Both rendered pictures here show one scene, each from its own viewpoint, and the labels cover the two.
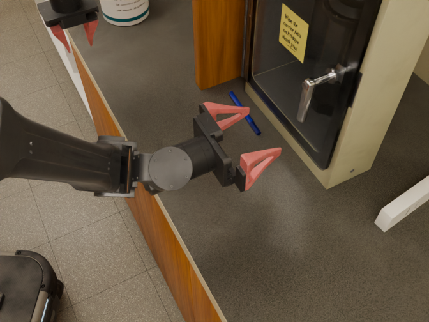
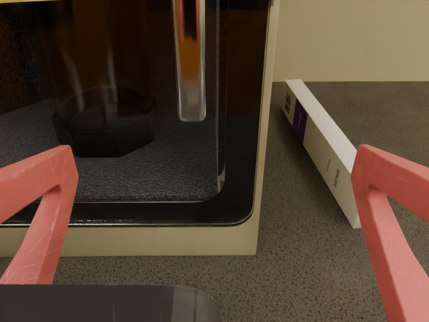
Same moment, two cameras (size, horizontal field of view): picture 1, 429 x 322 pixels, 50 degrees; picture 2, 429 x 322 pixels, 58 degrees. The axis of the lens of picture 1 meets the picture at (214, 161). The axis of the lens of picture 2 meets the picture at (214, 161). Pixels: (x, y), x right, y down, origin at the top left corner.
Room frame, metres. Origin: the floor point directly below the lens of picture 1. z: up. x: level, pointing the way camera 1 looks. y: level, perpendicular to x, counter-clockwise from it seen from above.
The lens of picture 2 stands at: (0.44, 0.02, 1.22)
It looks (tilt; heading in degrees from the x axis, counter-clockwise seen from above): 35 degrees down; 297
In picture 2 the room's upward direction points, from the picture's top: straight up
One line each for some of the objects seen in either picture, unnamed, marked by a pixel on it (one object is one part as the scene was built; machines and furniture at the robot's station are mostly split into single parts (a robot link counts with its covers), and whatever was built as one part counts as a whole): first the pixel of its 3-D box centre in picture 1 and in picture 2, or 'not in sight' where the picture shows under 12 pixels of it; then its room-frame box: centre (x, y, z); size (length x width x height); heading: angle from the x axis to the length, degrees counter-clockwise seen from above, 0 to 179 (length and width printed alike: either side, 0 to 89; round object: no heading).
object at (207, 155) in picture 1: (196, 156); not in sight; (0.44, 0.03, 1.15); 0.10 x 0.07 x 0.07; 27
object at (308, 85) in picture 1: (314, 96); (190, 23); (0.55, -0.16, 1.17); 0.05 x 0.03 x 0.10; 118
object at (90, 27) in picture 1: (78, 27); not in sight; (0.77, 0.27, 1.14); 0.07 x 0.07 x 0.09; 28
